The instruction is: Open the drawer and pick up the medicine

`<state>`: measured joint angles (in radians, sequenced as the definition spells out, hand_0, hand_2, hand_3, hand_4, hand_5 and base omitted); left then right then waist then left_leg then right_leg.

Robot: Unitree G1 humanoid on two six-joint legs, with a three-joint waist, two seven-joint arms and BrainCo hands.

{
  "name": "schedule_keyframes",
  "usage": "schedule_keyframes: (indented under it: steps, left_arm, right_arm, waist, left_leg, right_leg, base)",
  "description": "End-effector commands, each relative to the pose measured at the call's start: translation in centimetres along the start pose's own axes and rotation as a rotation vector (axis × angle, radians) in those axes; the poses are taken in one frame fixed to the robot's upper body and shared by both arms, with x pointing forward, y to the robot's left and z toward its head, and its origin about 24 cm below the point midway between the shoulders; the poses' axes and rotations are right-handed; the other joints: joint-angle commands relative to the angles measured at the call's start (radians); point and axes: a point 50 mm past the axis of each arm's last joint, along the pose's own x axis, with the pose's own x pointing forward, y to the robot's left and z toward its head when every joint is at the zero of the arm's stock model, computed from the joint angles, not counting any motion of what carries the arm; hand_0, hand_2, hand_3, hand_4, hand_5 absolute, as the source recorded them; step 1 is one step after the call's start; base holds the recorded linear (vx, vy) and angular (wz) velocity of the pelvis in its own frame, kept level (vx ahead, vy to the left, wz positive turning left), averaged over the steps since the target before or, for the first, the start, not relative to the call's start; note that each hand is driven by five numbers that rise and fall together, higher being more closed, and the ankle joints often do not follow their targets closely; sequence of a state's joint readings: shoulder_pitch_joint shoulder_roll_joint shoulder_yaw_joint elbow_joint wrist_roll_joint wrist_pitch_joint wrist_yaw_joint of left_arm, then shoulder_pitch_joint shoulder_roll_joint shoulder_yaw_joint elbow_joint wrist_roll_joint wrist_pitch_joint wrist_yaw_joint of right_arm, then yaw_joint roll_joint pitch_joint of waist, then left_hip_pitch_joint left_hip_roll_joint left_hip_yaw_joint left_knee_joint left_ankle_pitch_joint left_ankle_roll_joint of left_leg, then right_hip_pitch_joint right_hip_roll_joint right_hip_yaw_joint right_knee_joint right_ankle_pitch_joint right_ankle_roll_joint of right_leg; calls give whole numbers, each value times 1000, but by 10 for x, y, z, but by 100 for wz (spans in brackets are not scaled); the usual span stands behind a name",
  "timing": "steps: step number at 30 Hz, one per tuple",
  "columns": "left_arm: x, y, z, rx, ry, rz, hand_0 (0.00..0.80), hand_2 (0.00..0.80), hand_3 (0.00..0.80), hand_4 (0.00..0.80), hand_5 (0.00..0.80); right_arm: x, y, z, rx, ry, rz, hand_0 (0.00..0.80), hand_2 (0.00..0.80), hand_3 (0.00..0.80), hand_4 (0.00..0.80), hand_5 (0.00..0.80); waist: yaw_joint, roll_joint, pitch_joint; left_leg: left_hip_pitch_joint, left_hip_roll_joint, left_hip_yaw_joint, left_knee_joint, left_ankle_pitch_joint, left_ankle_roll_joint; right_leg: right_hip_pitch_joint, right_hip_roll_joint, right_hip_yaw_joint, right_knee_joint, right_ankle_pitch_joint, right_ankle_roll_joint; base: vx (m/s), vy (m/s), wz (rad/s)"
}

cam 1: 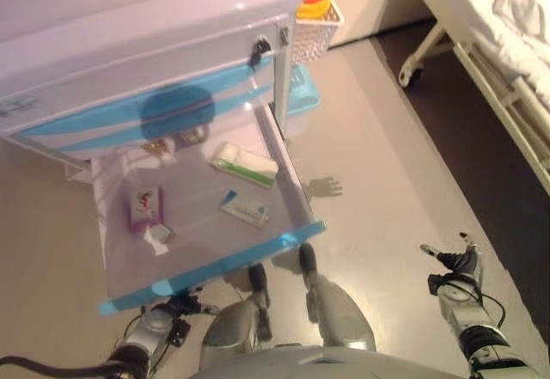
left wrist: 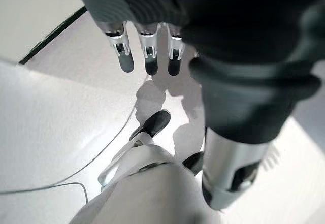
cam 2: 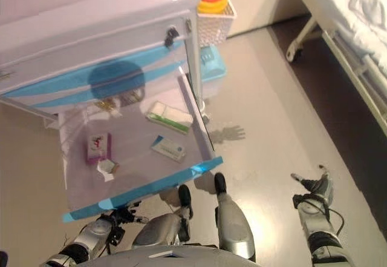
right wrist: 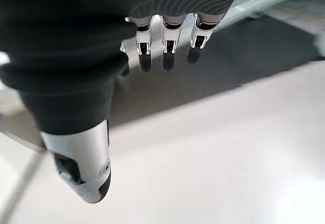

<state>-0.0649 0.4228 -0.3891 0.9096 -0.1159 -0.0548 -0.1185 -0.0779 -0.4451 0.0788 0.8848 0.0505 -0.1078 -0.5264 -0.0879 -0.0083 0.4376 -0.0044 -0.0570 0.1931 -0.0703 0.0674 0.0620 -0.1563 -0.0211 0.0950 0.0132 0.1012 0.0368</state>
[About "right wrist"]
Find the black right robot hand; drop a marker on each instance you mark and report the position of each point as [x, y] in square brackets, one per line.
[63, 56]

